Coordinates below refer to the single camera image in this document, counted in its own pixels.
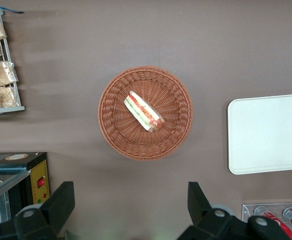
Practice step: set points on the clear acrylic bottle rack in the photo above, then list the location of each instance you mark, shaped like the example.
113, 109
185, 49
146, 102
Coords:
246, 212

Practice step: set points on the blue tape strip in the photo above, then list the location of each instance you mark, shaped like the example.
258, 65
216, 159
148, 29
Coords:
13, 10

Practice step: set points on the black food warmer cabinet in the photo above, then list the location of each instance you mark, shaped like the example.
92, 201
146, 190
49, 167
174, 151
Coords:
39, 172

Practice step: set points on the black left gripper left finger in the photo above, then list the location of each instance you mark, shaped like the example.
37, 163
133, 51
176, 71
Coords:
48, 217

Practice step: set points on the cream plastic tray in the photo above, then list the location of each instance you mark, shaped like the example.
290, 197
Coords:
268, 135

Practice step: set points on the round brown wicker basket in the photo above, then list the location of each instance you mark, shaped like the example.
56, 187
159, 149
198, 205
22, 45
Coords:
115, 120

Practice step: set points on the wrapped triangle sandwich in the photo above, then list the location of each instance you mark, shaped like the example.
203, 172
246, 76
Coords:
142, 111

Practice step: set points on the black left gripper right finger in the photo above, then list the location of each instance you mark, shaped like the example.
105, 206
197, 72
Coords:
205, 222

